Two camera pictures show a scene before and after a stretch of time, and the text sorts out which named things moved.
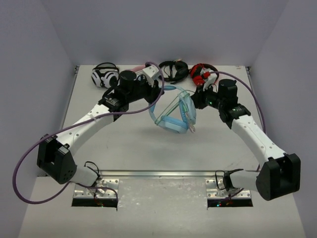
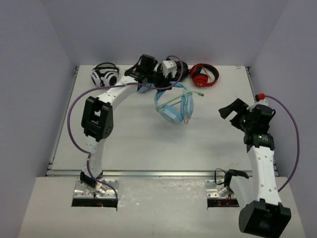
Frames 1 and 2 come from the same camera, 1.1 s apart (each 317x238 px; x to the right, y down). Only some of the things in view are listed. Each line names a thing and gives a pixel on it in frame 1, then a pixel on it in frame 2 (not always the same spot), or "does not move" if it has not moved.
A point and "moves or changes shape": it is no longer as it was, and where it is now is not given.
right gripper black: x=198 y=97 -> x=226 y=111
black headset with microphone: x=176 y=71 does not move
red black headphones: x=195 y=72 does not move
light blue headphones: x=187 y=114 moves or changes shape
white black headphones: x=105 y=75 does not move
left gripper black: x=153 y=90 -> x=166 y=80
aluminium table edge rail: x=167 y=173 does not move
